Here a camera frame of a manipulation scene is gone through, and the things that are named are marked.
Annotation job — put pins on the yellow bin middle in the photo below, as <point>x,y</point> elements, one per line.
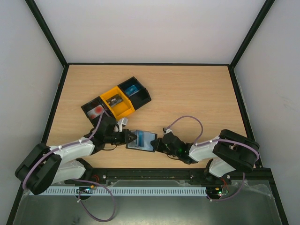
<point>121,110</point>

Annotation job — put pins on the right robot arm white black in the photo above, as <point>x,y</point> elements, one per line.
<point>226,152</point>

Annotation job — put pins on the red white card in bin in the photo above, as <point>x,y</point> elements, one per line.
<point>95,112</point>

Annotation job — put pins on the blue credit card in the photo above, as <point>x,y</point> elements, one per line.
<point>140,138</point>

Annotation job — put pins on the black bin right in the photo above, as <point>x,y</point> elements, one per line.
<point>139,99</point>

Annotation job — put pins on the black cage frame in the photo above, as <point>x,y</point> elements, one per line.
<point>244,115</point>

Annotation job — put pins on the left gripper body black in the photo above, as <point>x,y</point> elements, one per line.
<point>110,139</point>

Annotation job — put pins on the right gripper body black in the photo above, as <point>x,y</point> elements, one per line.
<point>161,144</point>

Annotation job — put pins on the grey slotted cable duct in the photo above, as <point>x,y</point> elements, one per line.
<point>127,191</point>

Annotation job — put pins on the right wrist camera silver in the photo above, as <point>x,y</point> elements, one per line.
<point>167,130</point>

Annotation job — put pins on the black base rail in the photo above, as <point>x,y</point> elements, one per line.
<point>150,174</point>

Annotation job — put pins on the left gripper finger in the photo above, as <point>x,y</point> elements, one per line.
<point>129,135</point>
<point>129,139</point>

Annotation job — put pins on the black bin left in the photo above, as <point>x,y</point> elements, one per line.
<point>93,103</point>

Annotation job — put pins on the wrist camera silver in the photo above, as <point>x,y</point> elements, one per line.
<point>121,124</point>
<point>167,130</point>

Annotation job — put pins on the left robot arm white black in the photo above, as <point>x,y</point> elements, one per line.
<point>47,165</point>

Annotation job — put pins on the black leather card holder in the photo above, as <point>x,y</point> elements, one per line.
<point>148,137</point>

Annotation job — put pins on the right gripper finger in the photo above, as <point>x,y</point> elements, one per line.
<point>159,147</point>
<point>156,141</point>

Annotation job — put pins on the black bin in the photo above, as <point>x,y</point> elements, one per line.
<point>139,99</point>
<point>93,103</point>

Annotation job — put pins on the black card in bin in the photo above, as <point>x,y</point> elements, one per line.
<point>114,100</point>

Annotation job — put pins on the blue card in bin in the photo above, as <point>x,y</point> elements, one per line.
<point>131,90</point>

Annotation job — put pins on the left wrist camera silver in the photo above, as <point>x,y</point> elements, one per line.
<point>121,124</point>

